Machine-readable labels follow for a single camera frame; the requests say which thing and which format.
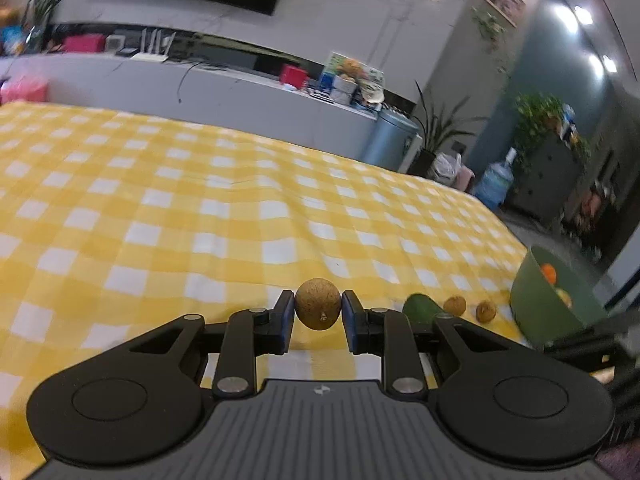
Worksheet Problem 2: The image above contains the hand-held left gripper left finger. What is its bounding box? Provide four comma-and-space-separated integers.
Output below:
112, 289, 297, 400

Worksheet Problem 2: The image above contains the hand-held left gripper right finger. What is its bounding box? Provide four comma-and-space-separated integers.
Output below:
341, 290, 531, 400

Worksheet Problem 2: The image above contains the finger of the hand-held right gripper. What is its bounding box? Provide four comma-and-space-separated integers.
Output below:
545, 310, 636, 361

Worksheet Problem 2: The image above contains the green bowl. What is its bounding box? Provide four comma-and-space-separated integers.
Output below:
509, 245, 611, 353

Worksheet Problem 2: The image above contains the green cucumber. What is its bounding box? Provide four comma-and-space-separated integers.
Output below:
402, 293, 445, 328

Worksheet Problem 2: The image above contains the cluttered shelf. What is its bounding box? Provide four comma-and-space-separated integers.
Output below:
575, 180, 618, 261

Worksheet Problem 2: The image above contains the grey cabinet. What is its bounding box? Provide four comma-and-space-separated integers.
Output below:
510, 132, 586, 228

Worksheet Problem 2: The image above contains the sword-leaf potted plant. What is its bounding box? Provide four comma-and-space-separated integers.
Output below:
407, 80, 488, 178

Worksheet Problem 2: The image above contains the blue water jug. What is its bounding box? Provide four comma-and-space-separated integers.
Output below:
472, 147, 517, 211

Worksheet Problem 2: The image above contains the white plastic bag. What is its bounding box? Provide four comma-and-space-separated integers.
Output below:
432, 152, 462, 183

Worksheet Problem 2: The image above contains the small leafy plant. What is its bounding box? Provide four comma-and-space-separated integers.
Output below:
572, 135, 593, 166

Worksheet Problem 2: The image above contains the blue-grey trash can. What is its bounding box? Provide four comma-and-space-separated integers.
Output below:
361, 108, 420, 172

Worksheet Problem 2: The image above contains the yellow checkered tablecloth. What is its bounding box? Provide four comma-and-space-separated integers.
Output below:
0, 101, 543, 466

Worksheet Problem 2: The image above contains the blue-capped bottle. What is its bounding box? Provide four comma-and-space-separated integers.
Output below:
560, 104, 578, 141

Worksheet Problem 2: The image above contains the bushy pothos plant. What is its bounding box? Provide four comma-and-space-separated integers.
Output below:
515, 92, 566, 161

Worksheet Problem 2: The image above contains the white marble console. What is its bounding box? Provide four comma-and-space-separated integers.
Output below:
0, 52, 378, 161

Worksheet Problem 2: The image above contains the white pot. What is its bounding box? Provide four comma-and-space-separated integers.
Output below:
332, 76, 358, 103

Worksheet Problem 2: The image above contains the red box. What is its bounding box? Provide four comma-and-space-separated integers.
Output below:
279, 63, 307, 88

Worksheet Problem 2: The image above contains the illustrated poster card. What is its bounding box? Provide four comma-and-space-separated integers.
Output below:
322, 51, 386, 106

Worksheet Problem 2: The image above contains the white router with antennas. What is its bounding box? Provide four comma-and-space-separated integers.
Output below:
131, 29, 176, 63

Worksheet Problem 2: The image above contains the hanging vine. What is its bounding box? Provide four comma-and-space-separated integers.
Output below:
470, 5, 511, 73

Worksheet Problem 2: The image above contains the pink box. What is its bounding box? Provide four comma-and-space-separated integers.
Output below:
64, 34, 106, 55

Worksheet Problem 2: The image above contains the pink plastic bag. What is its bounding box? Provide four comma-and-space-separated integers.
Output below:
0, 72, 50, 106

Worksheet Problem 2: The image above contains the long-leaf plant in vase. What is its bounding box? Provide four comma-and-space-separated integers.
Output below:
20, 0, 86, 53

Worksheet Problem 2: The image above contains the black cable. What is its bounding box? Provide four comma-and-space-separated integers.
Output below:
177, 62, 201, 103

